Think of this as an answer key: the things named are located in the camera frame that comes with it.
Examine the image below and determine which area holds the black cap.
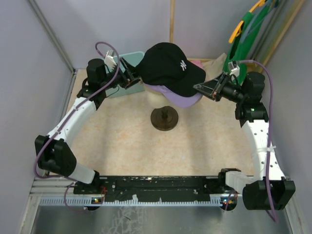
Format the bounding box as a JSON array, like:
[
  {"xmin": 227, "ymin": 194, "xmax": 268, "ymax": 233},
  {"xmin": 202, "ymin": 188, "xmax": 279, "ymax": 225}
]
[{"xmin": 135, "ymin": 42, "xmax": 206, "ymax": 98}]

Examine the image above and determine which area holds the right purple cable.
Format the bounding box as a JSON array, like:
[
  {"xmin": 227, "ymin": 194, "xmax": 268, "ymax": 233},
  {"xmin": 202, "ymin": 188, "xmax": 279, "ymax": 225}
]
[{"xmin": 224, "ymin": 59, "xmax": 278, "ymax": 224}]

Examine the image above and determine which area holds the pink cloth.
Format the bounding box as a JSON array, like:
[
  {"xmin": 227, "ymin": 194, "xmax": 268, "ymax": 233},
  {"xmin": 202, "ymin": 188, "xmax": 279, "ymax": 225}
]
[{"xmin": 191, "ymin": 60, "xmax": 204, "ymax": 70}]

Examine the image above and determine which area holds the green tank top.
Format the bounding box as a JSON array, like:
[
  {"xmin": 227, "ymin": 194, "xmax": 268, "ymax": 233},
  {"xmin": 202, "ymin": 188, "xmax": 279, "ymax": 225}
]
[{"xmin": 222, "ymin": 7, "xmax": 268, "ymax": 73}]

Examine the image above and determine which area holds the beige mannequin head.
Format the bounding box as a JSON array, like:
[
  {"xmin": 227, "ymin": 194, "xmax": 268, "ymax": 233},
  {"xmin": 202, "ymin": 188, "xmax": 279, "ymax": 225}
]
[{"xmin": 144, "ymin": 84, "xmax": 176, "ymax": 109}]

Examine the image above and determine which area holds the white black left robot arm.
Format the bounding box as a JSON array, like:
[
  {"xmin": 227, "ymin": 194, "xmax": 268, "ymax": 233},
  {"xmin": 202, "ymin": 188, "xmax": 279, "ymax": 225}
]
[{"xmin": 34, "ymin": 56, "xmax": 140, "ymax": 194}]

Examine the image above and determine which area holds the purple cap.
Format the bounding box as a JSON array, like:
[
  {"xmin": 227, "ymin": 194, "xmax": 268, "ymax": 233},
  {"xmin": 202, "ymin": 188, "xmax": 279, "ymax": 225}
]
[{"xmin": 143, "ymin": 83, "xmax": 202, "ymax": 108}]

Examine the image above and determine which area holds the grey plastic hanger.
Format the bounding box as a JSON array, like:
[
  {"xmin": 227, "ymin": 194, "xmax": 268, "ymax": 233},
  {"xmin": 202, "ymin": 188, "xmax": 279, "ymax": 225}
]
[{"xmin": 239, "ymin": 0, "xmax": 279, "ymax": 43}]

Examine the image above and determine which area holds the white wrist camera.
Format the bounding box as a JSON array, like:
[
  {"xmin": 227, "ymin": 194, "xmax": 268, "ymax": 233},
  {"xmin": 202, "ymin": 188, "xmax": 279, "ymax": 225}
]
[
  {"xmin": 104, "ymin": 50, "xmax": 117, "ymax": 70},
  {"xmin": 228, "ymin": 60, "xmax": 240, "ymax": 77}
]

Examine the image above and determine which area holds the wooden clothes rack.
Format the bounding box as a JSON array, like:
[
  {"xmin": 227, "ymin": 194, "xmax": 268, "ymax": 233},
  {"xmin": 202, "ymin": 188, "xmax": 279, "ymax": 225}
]
[{"xmin": 166, "ymin": 0, "xmax": 310, "ymax": 65}]

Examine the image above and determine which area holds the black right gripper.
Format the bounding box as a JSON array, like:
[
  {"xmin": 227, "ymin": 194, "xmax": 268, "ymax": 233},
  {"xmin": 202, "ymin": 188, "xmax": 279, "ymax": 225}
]
[{"xmin": 193, "ymin": 72, "xmax": 245, "ymax": 103}]

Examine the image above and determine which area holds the teal plastic bin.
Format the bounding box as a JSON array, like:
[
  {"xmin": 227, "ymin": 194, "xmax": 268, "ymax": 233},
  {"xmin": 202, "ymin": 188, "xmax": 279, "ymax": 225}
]
[{"xmin": 104, "ymin": 50, "xmax": 144, "ymax": 98}]

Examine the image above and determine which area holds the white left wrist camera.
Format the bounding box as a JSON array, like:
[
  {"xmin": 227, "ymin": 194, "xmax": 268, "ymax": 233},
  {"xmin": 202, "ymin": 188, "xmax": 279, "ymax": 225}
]
[{"xmin": 104, "ymin": 50, "xmax": 117, "ymax": 70}]

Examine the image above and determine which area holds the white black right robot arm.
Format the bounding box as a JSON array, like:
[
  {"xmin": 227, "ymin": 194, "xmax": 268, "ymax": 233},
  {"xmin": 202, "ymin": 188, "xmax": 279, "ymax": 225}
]
[{"xmin": 194, "ymin": 72, "xmax": 295, "ymax": 210}]

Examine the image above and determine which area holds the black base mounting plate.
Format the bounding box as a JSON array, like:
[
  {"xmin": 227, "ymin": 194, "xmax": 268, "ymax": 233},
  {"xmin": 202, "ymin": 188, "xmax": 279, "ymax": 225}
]
[{"xmin": 74, "ymin": 175, "xmax": 233, "ymax": 202}]

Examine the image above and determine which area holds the cream cloth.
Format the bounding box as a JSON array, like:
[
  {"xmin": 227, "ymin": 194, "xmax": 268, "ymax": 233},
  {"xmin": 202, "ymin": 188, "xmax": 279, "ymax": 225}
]
[{"xmin": 202, "ymin": 53, "xmax": 227, "ymax": 80}]

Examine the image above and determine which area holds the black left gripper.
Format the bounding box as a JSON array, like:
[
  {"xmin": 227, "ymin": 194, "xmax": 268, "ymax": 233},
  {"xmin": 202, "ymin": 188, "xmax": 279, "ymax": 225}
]
[{"xmin": 101, "ymin": 57, "xmax": 148, "ymax": 91}]

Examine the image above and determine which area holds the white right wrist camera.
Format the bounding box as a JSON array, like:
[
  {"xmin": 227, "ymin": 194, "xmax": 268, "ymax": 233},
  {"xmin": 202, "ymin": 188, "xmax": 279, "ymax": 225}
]
[{"xmin": 228, "ymin": 60, "xmax": 240, "ymax": 77}]

